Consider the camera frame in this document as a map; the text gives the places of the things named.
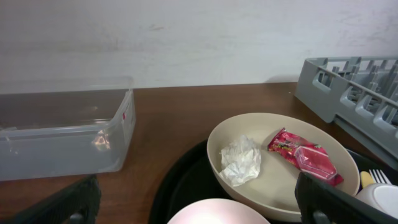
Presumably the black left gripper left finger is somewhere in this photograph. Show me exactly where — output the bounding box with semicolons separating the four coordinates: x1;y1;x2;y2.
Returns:
6;175;101;224

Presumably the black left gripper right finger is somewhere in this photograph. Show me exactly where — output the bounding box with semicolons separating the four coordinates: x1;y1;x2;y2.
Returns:
295;172;397;224

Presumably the red snack wrapper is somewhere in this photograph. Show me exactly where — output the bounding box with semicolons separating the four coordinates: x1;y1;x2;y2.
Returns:
267;128;344;186

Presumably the beige plate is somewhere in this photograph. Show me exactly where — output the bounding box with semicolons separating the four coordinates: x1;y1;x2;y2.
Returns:
207;113;360;222

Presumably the white tissue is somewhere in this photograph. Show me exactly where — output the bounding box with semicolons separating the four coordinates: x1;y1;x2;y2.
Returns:
219;135;262;187

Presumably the pink bowl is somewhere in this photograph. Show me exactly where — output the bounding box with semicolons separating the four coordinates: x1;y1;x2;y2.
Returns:
168;198;270;224

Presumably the clear plastic waste bin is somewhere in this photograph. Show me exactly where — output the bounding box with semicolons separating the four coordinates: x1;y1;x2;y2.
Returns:
1;77;136;181

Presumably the grey dishwasher rack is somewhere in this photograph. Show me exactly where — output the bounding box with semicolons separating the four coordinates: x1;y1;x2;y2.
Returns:
295;56;397;169

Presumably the yellow plastic knife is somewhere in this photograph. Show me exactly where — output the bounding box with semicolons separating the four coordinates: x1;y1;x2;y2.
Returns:
360;171;375;188

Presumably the white cup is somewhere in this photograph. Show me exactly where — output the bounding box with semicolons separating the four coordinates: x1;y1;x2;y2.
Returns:
355;184;398;218

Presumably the white plastic fork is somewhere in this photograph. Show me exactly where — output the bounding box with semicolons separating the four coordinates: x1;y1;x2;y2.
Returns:
369;169;392;185

